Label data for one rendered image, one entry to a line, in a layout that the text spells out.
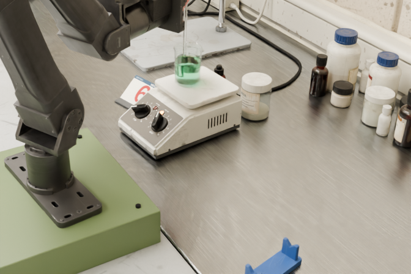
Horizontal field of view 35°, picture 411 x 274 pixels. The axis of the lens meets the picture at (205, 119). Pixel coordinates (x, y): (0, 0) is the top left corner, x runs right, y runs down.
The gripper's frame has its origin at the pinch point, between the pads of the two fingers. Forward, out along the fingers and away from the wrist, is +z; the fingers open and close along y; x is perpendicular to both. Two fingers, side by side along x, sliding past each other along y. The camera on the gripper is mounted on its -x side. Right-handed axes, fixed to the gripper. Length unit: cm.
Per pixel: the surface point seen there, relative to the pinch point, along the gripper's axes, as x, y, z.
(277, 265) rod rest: 25, -35, -27
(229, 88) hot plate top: 16.5, -9.3, 1.6
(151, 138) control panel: 22.2, -2.6, -13.8
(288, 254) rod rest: 24.2, -35.4, -24.9
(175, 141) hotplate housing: 22.7, -6.2, -11.5
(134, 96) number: 23.9, 11.3, -0.5
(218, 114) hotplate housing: 20.1, -9.6, -2.4
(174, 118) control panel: 19.4, -4.7, -9.6
